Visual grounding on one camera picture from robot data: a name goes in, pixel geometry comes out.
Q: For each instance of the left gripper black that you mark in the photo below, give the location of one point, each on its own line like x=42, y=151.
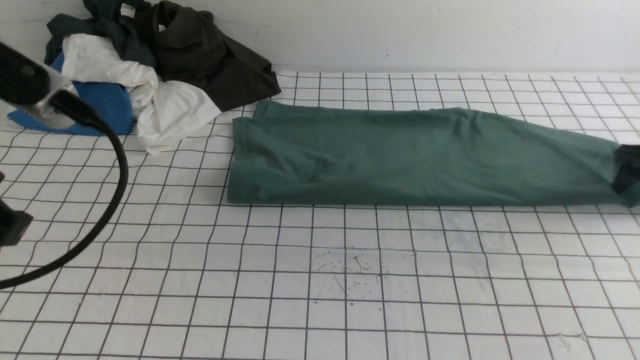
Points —
x=13, y=225

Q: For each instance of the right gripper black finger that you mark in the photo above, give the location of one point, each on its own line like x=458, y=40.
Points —
x=627, y=159

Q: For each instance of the green long-sleeve shirt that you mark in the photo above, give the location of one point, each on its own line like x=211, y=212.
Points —
x=452, y=157

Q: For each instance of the blue shirt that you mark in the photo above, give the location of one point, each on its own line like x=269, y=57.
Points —
x=110, y=100

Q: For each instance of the white shirt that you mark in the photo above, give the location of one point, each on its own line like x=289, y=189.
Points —
x=166, y=111

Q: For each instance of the dark teal shirt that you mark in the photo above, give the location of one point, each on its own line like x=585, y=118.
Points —
x=110, y=19

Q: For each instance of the dark olive shirt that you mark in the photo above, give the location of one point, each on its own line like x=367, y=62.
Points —
x=189, y=47

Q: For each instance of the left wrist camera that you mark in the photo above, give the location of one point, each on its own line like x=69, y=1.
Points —
x=38, y=90

